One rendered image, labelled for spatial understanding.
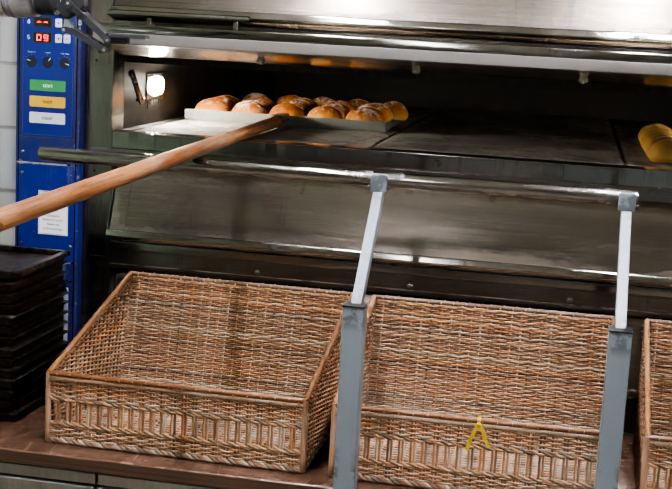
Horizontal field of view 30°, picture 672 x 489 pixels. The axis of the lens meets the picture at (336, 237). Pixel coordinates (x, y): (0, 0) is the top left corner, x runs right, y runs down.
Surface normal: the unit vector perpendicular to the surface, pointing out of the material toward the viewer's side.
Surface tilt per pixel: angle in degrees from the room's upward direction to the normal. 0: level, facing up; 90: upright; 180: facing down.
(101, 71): 90
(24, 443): 0
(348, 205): 70
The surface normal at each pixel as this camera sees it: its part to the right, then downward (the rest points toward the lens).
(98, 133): -0.19, 0.16
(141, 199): -0.16, -0.18
